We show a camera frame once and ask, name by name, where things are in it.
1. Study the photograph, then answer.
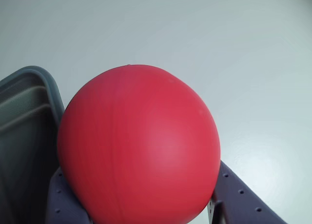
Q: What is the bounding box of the red ball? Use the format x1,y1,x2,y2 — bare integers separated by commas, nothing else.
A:
57,64,221,224

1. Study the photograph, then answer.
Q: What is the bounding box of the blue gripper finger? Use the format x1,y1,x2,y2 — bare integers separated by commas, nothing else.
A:
46,166,95,224
207,159,290,224

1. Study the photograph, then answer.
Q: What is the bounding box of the grey collapsible container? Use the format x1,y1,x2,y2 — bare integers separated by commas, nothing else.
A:
0,65,66,224

